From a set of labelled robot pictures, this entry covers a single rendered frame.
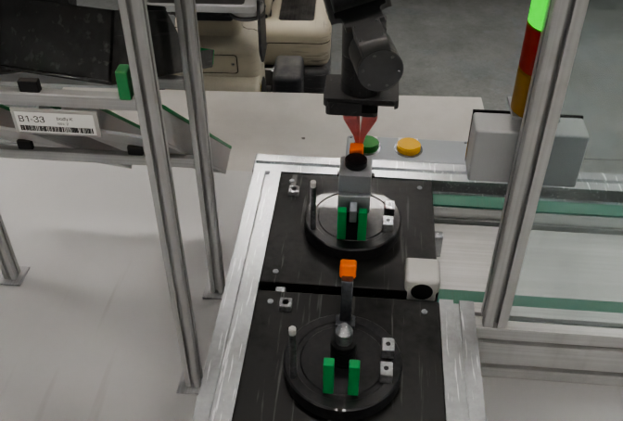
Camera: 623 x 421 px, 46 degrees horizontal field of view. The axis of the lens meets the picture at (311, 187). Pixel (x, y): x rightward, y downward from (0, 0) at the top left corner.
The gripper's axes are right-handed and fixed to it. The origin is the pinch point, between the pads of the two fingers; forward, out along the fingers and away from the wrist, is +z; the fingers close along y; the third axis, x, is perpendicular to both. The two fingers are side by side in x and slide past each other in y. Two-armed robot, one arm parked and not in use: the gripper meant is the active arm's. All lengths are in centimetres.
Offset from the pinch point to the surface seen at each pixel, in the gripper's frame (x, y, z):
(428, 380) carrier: -33.9, 9.9, 9.9
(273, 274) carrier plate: -18.5, -10.6, 9.8
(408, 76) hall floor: 204, 17, 107
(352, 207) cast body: -12.1, -0.3, 2.3
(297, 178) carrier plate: 2.9, -9.7, 9.8
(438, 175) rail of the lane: 7.0, 12.7, 11.0
